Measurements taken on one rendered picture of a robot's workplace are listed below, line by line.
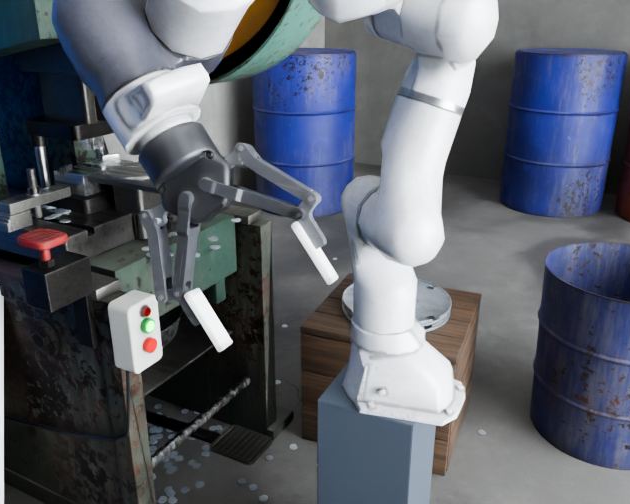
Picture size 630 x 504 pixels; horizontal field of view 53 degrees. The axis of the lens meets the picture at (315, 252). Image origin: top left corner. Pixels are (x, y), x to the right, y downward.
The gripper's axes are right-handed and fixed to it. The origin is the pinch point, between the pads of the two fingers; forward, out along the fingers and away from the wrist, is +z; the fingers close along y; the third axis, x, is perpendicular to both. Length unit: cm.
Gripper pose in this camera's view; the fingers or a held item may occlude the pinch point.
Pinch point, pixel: (272, 306)
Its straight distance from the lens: 64.6
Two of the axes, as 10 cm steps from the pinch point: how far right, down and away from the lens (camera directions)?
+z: 5.3, 8.5, -0.2
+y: -8.2, 5.2, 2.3
